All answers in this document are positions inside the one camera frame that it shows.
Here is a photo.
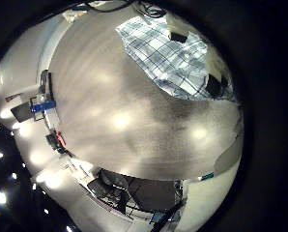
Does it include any blue white plaid cloth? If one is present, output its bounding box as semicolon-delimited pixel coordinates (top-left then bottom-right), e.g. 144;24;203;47
115;14;239;102

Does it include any teal strip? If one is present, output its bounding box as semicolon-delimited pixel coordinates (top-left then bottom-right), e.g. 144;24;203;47
198;172;216;182

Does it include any dark panel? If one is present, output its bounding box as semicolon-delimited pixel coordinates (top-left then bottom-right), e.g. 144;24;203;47
128;177;185;213

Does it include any blue box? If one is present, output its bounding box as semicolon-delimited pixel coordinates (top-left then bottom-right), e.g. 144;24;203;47
149;211;171;224

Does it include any black flat monitor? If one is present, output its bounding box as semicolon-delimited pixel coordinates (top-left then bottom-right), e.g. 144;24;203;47
10;101;35;124

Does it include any black cable bundle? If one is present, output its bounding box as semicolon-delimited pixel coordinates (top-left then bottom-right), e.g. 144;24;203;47
82;0;167;19

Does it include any red handled tool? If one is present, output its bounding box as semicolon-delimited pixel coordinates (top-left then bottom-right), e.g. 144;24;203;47
54;130;68;150

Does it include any blue clamp bracket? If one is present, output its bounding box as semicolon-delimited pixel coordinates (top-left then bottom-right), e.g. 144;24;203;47
30;100;57;114

